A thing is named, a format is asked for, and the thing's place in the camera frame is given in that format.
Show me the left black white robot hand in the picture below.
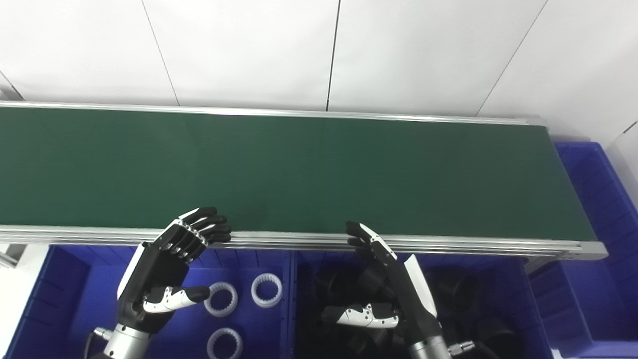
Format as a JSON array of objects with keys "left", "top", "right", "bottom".
[{"left": 117, "top": 206, "right": 233, "bottom": 335}]

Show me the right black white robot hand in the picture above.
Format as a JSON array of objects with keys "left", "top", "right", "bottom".
[{"left": 321, "top": 221, "right": 444, "bottom": 346}]

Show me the white toothed ring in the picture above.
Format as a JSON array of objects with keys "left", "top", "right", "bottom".
[
  {"left": 203, "top": 282, "right": 238, "bottom": 318},
  {"left": 251, "top": 273, "right": 283, "bottom": 308},
  {"left": 206, "top": 327, "right": 244, "bottom": 359}
]

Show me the black cylindrical part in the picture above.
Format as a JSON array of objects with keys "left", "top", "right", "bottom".
[
  {"left": 314, "top": 267, "right": 359, "bottom": 305},
  {"left": 439, "top": 272, "right": 483, "bottom": 320},
  {"left": 474, "top": 319, "right": 524, "bottom": 359},
  {"left": 324, "top": 327, "right": 399, "bottom": 359}
]

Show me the blue bin with white rings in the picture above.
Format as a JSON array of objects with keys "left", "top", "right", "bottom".
[{"left": 4, "top": 244, "right": 295, "bottom": 359}]

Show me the green conveyor belt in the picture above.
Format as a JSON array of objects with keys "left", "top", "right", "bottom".
[
  {"left": 0, "top": 101, "right": 609, "bottom": 270},
  {"left": 0, "top": 107, "right": 597, "bottom": 242}
]

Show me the blue bin with black parts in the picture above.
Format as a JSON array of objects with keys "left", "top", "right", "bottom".
[{"left": 287, "top": 249, "right": 554, "bottom": 359}]

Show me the empty blue plastic bin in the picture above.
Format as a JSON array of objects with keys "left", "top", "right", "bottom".
[{"left": 528, "top": 141, "right": 638, "bottom": 359}]

